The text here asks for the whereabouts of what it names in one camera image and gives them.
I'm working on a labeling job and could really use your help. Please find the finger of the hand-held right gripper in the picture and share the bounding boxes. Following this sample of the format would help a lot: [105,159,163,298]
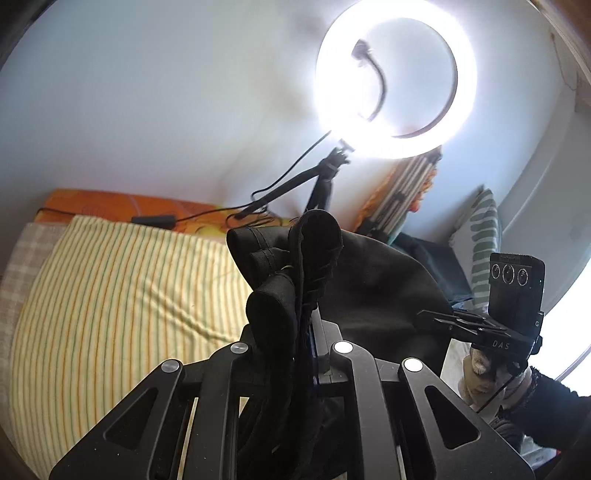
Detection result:
[416,310,483,344]
[450,308,492,329]

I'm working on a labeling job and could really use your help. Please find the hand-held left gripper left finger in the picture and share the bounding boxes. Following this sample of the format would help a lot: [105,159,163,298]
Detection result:
[48,342,259,480]

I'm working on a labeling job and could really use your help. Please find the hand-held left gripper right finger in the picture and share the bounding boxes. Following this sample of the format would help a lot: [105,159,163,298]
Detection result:
[314,320,536,480]

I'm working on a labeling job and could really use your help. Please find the black pants with yellow print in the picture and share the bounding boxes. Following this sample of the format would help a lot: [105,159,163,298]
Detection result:
[226,209,455,480]

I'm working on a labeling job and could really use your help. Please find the person's right forearm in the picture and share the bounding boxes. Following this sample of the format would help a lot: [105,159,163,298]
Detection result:
[499,367,591,455]

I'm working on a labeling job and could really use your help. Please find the folded dark pants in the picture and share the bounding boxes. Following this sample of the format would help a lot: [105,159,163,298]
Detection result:
[397,233,472,301]

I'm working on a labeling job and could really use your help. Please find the person's right hand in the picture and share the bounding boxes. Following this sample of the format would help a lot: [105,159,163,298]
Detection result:
[462,346,532,411]

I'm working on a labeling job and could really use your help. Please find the green striped white pillow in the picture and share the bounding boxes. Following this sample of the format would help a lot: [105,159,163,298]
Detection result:
[450,187,503,301]

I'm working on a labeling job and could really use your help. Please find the orange patterned cloth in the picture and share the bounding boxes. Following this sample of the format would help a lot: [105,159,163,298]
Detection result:
[360,157,439,219]

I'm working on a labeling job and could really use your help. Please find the yellow striped bedsheet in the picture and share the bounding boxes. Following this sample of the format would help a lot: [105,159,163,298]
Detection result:
[9,215,259,462]

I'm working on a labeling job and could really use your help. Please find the folded silver tripod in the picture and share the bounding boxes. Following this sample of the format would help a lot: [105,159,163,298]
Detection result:
[355,152,439,236]

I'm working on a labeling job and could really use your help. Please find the small black tripod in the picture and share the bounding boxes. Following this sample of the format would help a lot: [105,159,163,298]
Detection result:
[235,138,356,220]

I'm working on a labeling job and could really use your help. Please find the orange mattress sheet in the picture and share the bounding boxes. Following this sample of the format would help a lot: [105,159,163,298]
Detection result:
[39,188,296,241]

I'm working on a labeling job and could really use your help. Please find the grey checked blanket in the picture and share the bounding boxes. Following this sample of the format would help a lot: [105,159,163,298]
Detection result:
[0,222,70,398]

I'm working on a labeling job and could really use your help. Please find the black gooseneck phone holder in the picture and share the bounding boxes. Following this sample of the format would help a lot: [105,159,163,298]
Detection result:
[352,39,389,121]

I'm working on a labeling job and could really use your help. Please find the black ring light cable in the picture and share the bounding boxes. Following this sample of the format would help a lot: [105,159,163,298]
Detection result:
[37,131,333,229]

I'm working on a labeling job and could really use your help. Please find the white ring light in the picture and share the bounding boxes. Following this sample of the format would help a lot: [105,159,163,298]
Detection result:
[315,0,477,160]

